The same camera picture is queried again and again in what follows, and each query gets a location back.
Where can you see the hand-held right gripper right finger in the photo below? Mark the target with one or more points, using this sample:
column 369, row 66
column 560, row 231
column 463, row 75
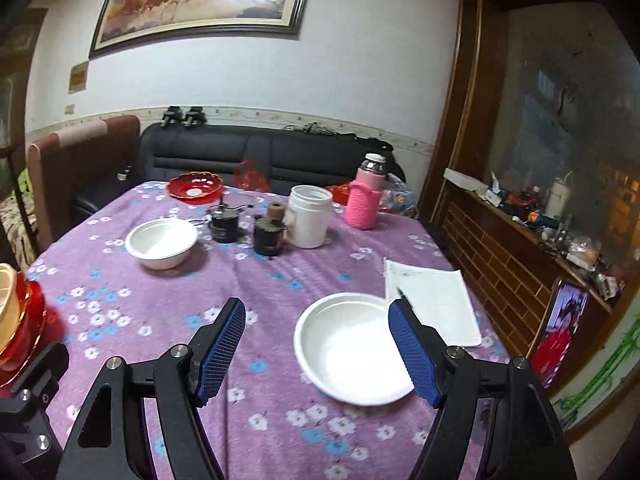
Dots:
column 415, row 355

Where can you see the lined paper notebook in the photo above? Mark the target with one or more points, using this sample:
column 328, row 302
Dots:
column 440, row 305

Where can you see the white flat box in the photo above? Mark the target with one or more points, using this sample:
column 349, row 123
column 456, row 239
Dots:
column 465, row 180

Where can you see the black clamp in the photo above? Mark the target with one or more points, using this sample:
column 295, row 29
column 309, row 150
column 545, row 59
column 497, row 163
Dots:
column 171, row 116
column 195, row 116

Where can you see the pink sleeved bottle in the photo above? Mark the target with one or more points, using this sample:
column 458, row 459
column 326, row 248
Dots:
column 365, row 200

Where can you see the patterned plastic bag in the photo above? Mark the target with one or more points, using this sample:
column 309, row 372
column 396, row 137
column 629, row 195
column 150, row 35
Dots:
column 399, row 197

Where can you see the wooden sideboard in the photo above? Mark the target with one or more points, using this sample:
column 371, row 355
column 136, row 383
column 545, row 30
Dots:
column 500, row 270

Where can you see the purple floral tablecloth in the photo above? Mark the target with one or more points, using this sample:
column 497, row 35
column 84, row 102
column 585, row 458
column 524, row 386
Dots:
column 270, row 280

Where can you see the red plastic bag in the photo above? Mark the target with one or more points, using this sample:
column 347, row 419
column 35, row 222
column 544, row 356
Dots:
column 251, row 177

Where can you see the black leather sofa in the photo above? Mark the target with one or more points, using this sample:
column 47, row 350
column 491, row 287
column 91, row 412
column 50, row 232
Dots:
column 210, row 155

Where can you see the small wall sticker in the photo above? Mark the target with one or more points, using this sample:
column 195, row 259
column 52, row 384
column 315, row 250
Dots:
column 78, row 76

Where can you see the beige plastic bowl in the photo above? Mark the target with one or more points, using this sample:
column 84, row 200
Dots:
column 6, row 305

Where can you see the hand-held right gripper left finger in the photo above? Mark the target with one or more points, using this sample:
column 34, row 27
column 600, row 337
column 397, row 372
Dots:
column 220, row 350

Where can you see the clear bag of food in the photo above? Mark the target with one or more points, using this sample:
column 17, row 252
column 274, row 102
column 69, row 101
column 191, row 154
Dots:
column 584, row 252

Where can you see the brown chair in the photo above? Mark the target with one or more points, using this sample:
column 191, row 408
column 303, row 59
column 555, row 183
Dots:
column 75, row 170

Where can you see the framed horse painting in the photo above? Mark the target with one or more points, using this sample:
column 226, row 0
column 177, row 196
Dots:
column 200, row 0

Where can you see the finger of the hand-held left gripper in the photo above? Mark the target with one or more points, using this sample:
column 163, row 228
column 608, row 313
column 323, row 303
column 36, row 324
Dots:
column 45, row 370

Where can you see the black round device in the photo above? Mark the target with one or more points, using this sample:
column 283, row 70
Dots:
column 224, row 225

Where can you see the large white paper bowl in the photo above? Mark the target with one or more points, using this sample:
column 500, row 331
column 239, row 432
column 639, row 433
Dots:
column 350, row 355

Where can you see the red scalloped plate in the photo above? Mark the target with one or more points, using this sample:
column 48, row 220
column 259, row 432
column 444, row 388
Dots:
column 194, row 187

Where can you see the black device with wooden knob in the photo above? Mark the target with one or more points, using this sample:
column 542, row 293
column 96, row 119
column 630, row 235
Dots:
column 269, row 237

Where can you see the small white bowl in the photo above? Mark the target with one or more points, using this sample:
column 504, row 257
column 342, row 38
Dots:
column 161, row 242

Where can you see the white plastic jar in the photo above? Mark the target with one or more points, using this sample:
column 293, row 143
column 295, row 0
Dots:
column 309, row 217

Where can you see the phone with lit screen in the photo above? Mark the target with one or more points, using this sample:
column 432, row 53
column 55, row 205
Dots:
column 562, row 332

